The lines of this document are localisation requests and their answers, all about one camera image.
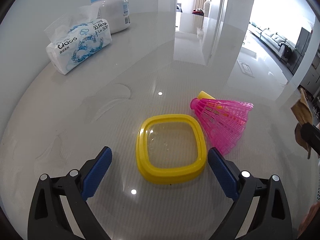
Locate brown paper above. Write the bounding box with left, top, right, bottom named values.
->
left=291, top=88, right=313, bottom=159

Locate pink plastic shuttlecock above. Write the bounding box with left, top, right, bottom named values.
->
left=190, top=98, right=253, bottom=155

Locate yellow square container lid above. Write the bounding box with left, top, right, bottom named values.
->
left=136, top=114, right=207, bottom=185

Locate yellow orange foam dart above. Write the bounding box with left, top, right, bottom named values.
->
left=197, top=90, right=215, bottom=100

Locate grey sofa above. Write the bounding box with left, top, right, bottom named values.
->
left=248, top=22, right=295, bottom=63

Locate white blue tissue pack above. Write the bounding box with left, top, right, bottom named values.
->
left=44, top=5, right=112, bottom=75

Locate white jar blue lid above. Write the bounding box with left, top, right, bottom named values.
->
left=91, top=0, right=131, bottom=34

